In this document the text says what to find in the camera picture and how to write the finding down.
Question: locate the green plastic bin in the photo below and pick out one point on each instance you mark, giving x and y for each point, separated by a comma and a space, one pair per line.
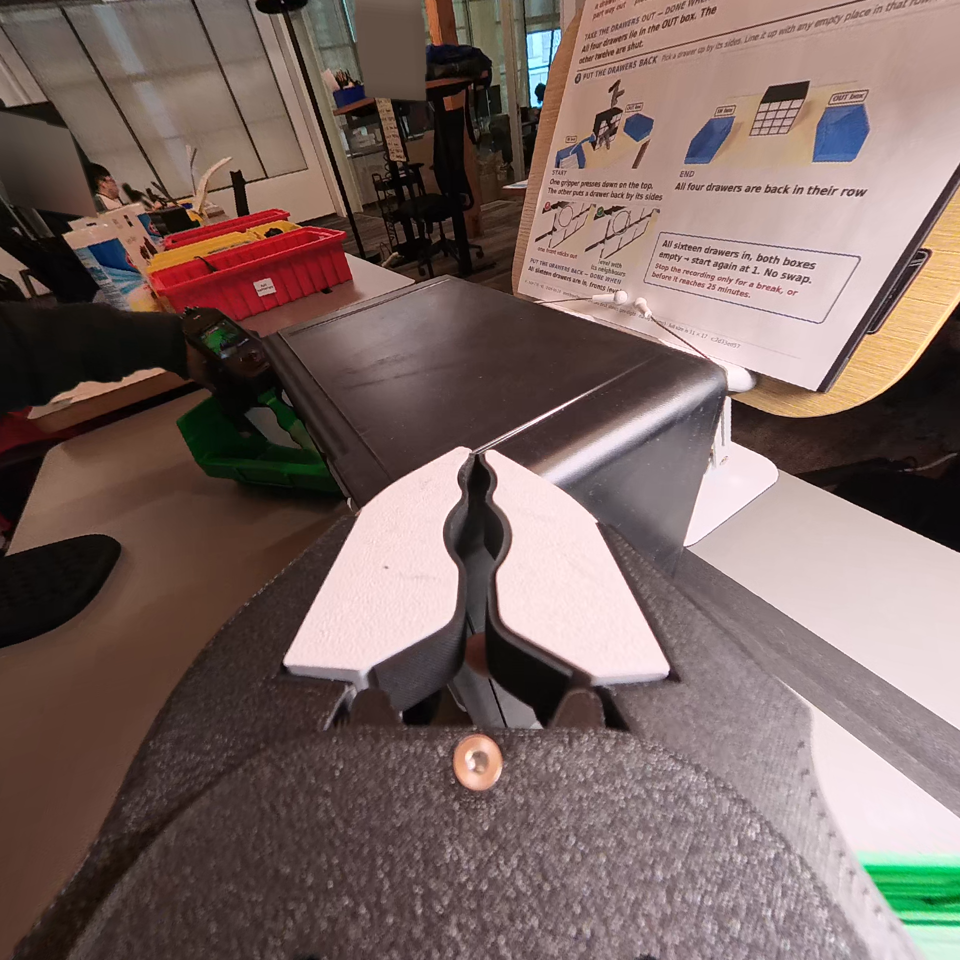
915, 892
240, 465

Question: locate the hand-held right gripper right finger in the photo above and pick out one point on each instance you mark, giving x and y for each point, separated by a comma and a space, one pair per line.
570, 592

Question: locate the white instruction sheet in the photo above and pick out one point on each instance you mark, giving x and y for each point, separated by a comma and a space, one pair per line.
750, 225

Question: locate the blue pencil cup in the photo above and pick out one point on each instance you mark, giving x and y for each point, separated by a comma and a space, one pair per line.
349, 94

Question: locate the background table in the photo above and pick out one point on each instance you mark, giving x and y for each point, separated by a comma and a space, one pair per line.
516, 186

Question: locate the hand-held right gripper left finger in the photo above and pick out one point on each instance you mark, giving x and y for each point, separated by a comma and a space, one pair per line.
375, 585

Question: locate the person's left forearm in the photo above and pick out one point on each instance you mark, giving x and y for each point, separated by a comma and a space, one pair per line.
90, 345

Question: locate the black drawer cabinet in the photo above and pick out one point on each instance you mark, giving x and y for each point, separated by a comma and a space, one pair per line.
465, 360

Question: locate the wooden topped table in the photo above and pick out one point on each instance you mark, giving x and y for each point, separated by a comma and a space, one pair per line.
375, 281

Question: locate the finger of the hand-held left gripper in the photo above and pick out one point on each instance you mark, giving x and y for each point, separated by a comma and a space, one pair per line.
266, 426

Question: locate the black floor stand pole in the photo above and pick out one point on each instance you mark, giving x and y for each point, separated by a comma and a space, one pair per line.
322, 135

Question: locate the black sheet clip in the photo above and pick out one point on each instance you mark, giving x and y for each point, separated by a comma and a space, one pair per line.
900, 289

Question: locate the yellow plastic bin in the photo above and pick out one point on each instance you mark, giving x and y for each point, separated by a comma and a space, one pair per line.
187, 255
277, 229

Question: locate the black office chair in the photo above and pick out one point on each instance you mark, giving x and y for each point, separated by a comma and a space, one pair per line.
442, 202

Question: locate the light desk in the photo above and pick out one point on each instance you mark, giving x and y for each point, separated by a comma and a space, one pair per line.
150, 600

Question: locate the red bin white label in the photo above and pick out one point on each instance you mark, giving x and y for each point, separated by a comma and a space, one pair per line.
300, 274

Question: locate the wooden document stand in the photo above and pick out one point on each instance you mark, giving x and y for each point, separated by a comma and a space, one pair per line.
900, 337

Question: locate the red plastic bin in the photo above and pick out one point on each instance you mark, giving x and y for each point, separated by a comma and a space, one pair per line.
225, 225

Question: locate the white curved object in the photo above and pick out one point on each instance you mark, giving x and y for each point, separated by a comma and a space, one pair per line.
210, 180

